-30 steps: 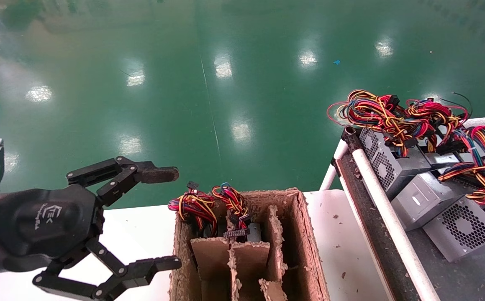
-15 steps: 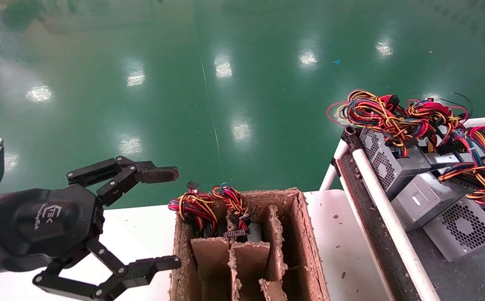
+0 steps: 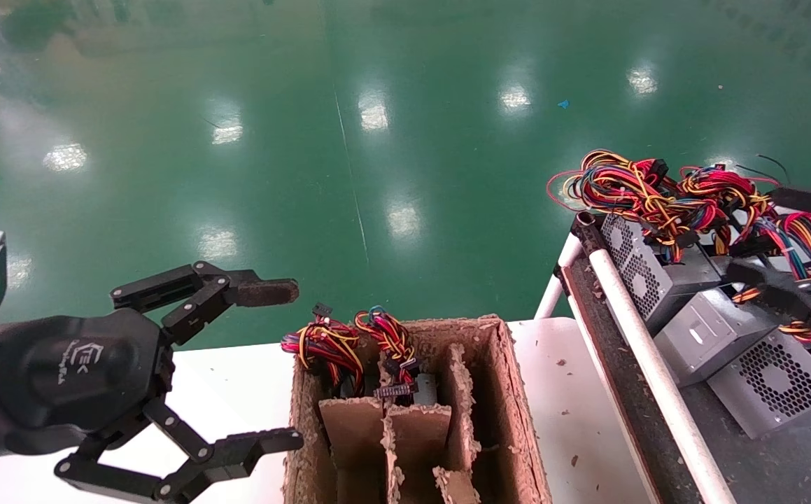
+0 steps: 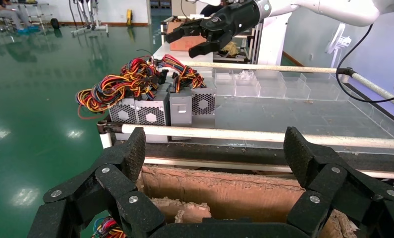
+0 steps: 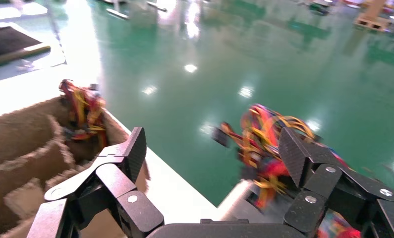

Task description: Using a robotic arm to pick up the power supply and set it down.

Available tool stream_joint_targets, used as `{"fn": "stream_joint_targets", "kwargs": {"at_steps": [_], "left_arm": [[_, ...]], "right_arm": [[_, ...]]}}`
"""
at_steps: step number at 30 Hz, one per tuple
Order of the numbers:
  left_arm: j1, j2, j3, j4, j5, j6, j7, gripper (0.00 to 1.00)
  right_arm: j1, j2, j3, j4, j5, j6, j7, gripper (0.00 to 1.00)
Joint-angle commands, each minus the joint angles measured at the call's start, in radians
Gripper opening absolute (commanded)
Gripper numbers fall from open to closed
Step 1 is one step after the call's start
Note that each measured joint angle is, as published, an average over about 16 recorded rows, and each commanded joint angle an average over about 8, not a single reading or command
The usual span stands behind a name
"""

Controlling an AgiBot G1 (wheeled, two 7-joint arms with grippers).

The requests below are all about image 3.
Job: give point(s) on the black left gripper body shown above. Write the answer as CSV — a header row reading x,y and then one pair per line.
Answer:
x,y
69,371

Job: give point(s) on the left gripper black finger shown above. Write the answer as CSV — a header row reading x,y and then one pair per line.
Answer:
x,y
251,448
258,292

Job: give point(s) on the grey power supply large grille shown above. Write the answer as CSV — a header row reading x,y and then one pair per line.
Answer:
x,y
776,381

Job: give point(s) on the grey metal power supply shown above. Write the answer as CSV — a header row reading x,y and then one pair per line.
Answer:
x,y
425,388
706,336

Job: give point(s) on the worn cardboard divider box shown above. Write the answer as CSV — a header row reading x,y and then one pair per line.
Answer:
x,y
412,434

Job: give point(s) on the white pipe table leg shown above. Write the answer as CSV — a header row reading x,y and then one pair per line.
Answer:
x,y
560,276

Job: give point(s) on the long white pipe rail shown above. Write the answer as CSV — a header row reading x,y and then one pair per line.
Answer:
x,y
650,364

